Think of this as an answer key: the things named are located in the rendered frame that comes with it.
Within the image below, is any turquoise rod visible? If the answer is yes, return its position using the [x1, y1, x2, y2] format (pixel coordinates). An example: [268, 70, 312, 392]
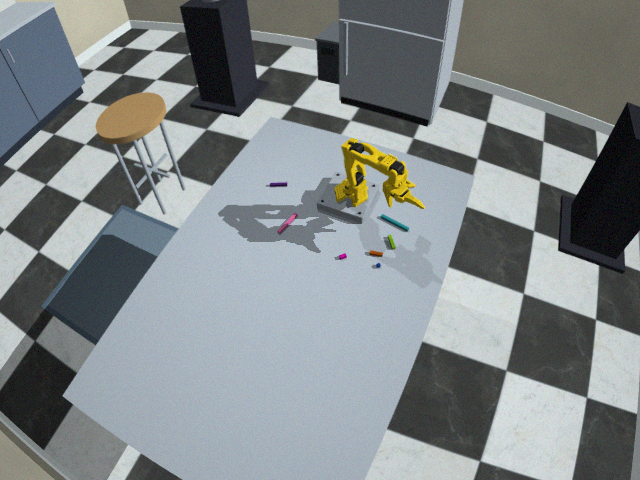
[381, 214, 409, 232]

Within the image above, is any pink rod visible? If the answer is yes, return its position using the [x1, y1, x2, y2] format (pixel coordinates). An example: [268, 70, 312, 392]
[277, 213, 298, 234]

